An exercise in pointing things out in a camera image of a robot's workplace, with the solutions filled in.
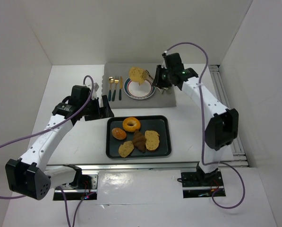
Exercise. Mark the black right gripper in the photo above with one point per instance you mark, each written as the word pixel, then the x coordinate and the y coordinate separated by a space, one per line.
pixel 158 77

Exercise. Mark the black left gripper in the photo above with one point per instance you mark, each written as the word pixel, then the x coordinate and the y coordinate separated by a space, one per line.
pixel 98 109

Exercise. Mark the sesame bun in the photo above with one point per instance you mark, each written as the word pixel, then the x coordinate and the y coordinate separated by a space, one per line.
pixel 118 133

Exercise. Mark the orange glazed donut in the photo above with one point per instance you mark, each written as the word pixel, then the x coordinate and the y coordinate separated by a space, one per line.
pixel 131 124

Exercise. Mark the bread slice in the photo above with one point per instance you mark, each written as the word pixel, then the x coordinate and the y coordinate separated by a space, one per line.
pixel 138 75
pixel 126 148
pixel 152 140

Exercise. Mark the metal tongs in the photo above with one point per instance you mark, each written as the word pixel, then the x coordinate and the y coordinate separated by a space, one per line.
pixel 161 90

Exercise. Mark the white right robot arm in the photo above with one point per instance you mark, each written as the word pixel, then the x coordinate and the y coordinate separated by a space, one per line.
pixel 219 123

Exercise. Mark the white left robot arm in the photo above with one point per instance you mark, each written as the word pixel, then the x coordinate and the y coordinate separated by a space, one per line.
pixel 28 175

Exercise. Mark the white plate red teal rim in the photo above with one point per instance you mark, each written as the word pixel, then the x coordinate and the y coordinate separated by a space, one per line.
pixel 138 92

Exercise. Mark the grey placemat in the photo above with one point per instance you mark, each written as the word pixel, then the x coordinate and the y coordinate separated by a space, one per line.
pixel 157 100

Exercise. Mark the brown chocolate croissant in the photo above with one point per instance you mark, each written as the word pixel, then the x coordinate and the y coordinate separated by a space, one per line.
pixel 139 141

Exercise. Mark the black baking tray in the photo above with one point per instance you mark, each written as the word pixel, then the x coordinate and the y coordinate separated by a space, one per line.
pixel 156 123

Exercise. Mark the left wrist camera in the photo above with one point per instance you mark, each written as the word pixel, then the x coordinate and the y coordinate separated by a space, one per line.
pixel 96 87

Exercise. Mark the gold spoon green handle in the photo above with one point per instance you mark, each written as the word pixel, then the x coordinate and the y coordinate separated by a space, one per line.
pixel 111 81

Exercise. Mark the aluminium front rail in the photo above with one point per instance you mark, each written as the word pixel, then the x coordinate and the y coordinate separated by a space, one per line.
pixel 138 166

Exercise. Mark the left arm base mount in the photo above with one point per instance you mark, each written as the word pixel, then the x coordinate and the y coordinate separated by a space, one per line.
pixel 86 189

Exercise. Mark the aluminium side rail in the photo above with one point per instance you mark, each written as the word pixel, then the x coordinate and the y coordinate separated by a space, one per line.
pixel 239 155

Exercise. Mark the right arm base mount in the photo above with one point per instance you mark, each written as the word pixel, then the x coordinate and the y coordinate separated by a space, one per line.
pixel 193 188

